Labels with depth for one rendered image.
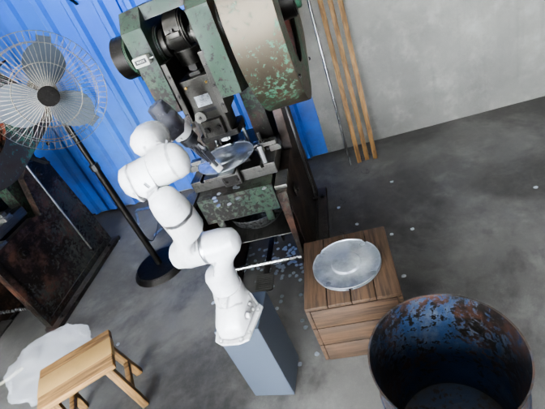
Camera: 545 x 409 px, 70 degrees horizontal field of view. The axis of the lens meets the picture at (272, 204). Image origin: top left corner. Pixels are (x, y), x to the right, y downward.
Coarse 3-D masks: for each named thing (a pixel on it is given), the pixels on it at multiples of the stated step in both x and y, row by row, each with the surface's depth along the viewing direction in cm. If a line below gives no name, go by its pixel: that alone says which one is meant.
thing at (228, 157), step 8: (240, 144) 197; (248, 144) 193; (216, 152) 200; (224, 152) 196; (232, 152) 191; (240, 152) 189; (216, 160) 190; (224, 160) 187; (232, 160) 185; (240, 160) 182; (200, 168) 190; (208, 168) 186; (224, 168) 181; (232, 168) 178
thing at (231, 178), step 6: (234, 168) 178; (240, 168) 192; (216, 174) 178; (222, 174) 176; (228, 174) 175; (234, 174) 189; (240, 174) 190; (210, 180) 178; (222, 180) 192; (228, 180) 191; (234, 180) 191; (240, 180) 191; (228, 186) 193
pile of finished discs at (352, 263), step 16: (352, 240) 176; (320, 256) 174; (336, 256) 170; (352, 256) 167; (368, 256) 165; (320, 272) 167; (336, 272) 164; (352, 272) 161; (368, 272) 158; (336, 288) 156; (352, 288) 155
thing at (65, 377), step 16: (80, 352) 181; (96, 352) 177; (112, 352) 175; (48, 368) 179; (64, 368) 176; (80, 368) 172; (96, 368) 169; (112, 368) 169; (128, 368) 190; (48, 384) 171; (64, 384) 168; (80, 384) 165; (128, 384) 178; (48, 400) 164; (80, 400) 192; (144, 400) 184
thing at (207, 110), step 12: (192, 72) 176; (204, 72) 174; (180, 84) 175; (192, 84) 175; (204, 84) 174; (192, 96) 178; (204, 96) 177; (192, 108) 181; (204, 108) 181; (216, 108) 180; (204, 120) 183; (216, 120) 180; (228, 120) 183; (204, 132) 188; (216, 132) 184
